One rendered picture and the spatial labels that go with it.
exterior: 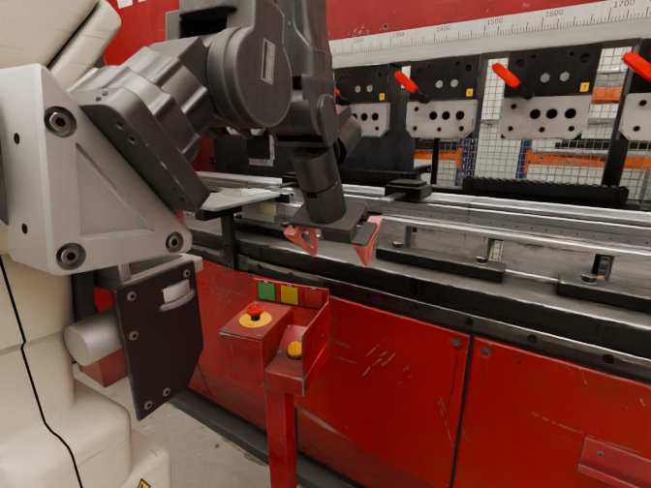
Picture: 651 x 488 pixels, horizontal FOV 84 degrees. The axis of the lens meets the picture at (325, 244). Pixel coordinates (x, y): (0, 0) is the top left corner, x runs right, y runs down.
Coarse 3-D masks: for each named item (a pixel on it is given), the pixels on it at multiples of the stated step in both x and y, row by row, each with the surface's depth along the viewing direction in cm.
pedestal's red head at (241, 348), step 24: (240, 312) 86; (288, 312) 87; (240, 336) 77; (264, 336) 77; (288, 336) 85; (312, 336) 77; (240, 360) 79; (264, 360) 78; (288, 360) 81; (312, 360) 79; (264, 384) 78; (288, 384) 76
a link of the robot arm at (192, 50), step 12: (204, 36) 30; (156, 48) 29; (168, 48) 28; (180, 48) 27; (192, 48) 27; (204, 48) 28; (192, 60) 27; (204, 60) 28; (192, 72) 27; (204, 72) 28; (204, 84) 28; (216, 108) 30; (216, 120) 32; (216, 132) 35; (240, 132) 33
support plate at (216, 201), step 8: (208, 200) 103; (216, 200) 103; (224, 200) 103; (232, 200) 103; (240, 200) 103; (248, 200) 103; (256, 200) 106; (200, 208) 97; (208, 208) 95; (216, 208) 94; (224, 208) 96
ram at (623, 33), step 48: (144, 0) 122; (336, 0) 87; (384, 0) 81; (432, 0) 76; (480, 0) 71; (528, 0) 68; (576, 0) 64; (384, 48) 84; (432, 48) 78; (480, 48) 74
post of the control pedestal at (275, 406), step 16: (272, 400) 86; (288, 400) 87; (272, 416) 88; (288, 416) 88; (272, 432) 89; (288, 432) 89; (272, 448) 91; (288, 448) 90; (272, 464) 93; (288, 464) 92; (272, 480) 94; (288, 480) 93
